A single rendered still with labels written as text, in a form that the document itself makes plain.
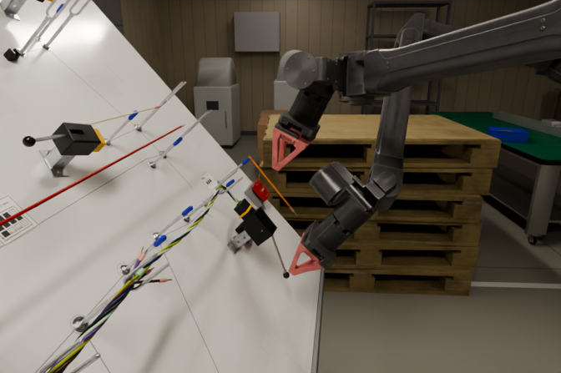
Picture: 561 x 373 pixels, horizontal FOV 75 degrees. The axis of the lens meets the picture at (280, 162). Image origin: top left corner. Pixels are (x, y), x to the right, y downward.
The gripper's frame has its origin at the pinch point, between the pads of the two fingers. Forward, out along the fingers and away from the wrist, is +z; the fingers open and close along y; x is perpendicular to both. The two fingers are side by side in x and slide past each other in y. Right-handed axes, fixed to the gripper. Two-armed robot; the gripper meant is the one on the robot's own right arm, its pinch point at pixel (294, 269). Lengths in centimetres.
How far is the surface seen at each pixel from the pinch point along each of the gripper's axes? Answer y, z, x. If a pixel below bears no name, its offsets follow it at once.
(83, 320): 36.6, 2.3, -19.9
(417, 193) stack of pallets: -151, -9, 51
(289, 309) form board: -0.3, 7.8, 5.3
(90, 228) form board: 26.4, 2.1, -29.1
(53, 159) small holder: 25.1, -0.9, -39.4
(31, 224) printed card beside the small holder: 33.0, 1.4, -32.8
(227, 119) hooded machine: -472, 142, -134
